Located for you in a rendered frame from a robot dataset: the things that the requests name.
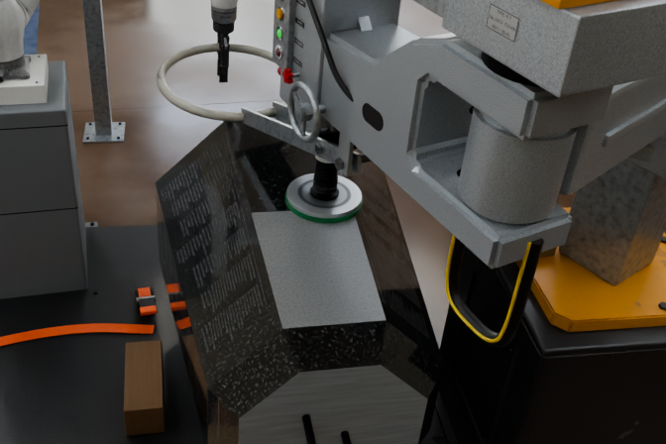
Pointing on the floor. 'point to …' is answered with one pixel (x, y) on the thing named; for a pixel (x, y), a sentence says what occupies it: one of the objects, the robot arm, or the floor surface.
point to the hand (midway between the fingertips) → (222, 70)
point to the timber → (144, 388)
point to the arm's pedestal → (41, 196)
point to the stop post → (98, 131)
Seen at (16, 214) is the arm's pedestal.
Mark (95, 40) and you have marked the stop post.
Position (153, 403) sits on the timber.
